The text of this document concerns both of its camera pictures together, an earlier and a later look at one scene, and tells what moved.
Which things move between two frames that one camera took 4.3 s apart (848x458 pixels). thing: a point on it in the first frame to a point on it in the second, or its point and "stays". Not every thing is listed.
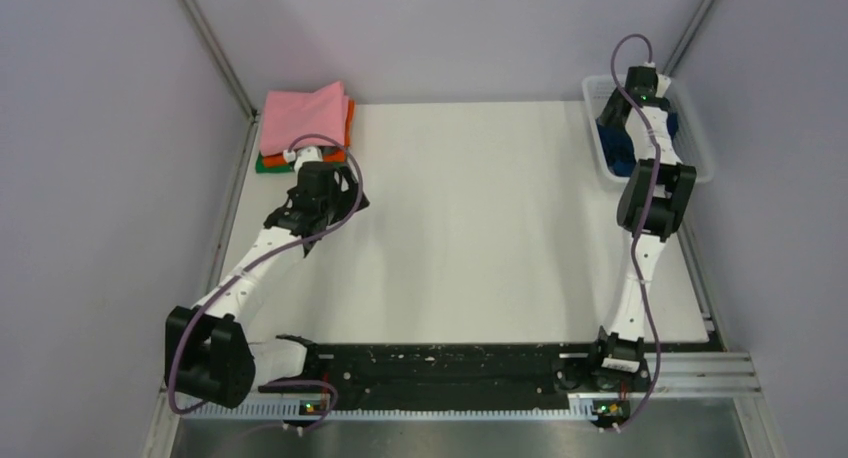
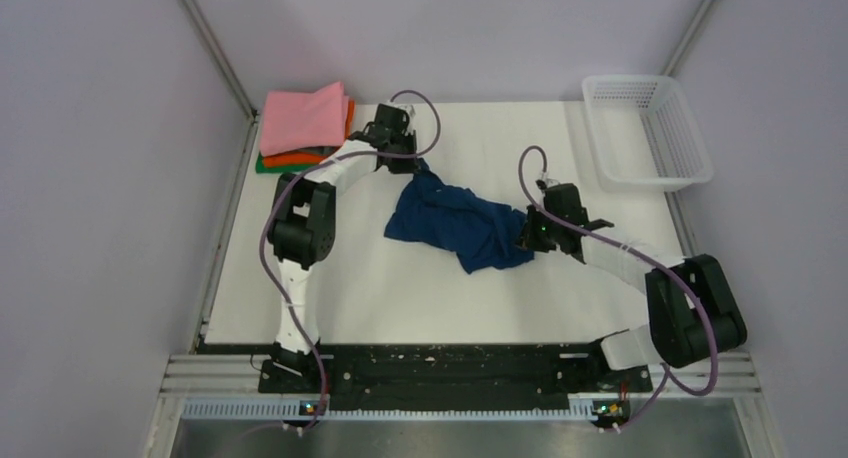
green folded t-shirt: (260, 166) stays
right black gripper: (609, 115) to (527, 239)
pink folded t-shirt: (289, 115) stays
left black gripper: (348, 197) to (407, 166)
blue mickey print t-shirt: (618, 146) to (479, 233)
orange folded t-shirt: (330, 154) stays
